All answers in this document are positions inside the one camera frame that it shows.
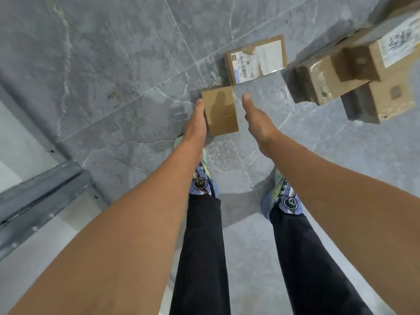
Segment person's right hand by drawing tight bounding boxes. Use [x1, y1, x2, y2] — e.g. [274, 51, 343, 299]
[241, 93, 282, 158]

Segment person's left hand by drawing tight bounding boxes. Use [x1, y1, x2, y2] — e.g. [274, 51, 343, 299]
[181, 98, 208, 152]

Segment narrow plain brown box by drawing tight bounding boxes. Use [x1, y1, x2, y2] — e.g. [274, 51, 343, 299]
[200, 85, 239, 137]

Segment person's left forearm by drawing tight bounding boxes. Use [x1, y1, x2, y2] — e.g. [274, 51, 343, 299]
[8, 140, 208, 315]

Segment person's right forearm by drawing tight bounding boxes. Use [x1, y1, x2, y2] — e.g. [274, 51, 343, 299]
[262, 134, 420, 305]

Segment person's right shoe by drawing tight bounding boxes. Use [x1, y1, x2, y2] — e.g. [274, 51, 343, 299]
[261, 167, 303, 219]

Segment person's left leg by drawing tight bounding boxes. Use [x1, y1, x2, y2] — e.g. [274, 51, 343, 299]
[169, 193, 231, 315]

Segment person's leg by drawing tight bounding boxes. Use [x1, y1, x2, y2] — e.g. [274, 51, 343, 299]
[169, 193, 231, 315]
[269, 205, 374, 315]

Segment person's right leg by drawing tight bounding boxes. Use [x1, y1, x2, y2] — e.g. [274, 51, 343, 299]
[269, 205, 374, 315]

